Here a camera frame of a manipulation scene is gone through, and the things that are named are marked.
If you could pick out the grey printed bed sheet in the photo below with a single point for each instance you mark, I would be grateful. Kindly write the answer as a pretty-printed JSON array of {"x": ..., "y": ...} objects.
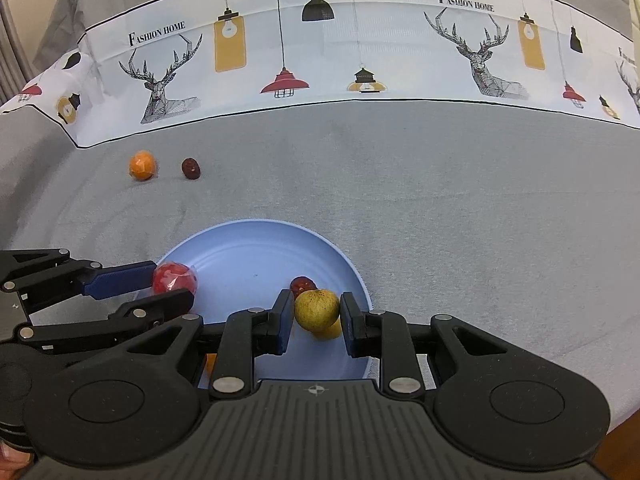
[{"x": 400, "y": 185}]

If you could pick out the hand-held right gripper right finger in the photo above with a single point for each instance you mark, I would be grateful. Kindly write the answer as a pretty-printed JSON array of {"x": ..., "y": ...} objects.
[{"x": 348, "y": 327}]

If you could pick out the plastic-wrapped orange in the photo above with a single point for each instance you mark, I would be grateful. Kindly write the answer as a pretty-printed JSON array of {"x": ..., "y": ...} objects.
[{"x": 143, "y": 165}]

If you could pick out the bare orange tangerine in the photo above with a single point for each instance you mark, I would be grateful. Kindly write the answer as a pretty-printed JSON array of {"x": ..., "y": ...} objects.
[{"x": 211, "y": 364}]

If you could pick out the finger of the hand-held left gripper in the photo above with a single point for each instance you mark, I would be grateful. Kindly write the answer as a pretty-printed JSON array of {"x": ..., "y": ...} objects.
[
  {"x": 120, "y": 280},
  {"x": 150, "y": 310}
]

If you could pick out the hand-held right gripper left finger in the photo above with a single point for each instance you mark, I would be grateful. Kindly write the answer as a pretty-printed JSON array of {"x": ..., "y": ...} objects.
[{"x": 285, "y": 322}]

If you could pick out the dark red jujube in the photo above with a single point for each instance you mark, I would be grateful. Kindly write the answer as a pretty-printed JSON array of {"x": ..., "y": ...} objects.
[
  {"x": 301, "y": 284},
  {"x": 190, "y": 168}
]

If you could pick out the person's left hand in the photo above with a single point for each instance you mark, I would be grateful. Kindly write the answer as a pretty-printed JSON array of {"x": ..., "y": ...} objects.
[{"x": 9, "y": 454}]

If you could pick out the blue round plate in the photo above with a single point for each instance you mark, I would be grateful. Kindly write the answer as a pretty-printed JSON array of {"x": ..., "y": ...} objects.
[{"x": 240, "y": 270}]

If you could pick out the yellow-brown round fruit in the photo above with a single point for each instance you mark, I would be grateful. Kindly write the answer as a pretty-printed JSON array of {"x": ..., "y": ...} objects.
[{"x": 316, "y": 309}]

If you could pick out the small yellow-green fruit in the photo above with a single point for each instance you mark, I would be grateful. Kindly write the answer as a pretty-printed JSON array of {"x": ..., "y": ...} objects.
[{"x": 332, "y": 333}]

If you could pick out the red plastic-wrapped fruit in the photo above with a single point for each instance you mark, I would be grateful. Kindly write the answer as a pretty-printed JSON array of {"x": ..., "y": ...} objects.
[{"x": 172, "y": 278}]

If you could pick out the grey curtain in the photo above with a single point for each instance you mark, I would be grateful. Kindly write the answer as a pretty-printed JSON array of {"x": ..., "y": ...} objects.
[{"x": 12, "y": 35}]

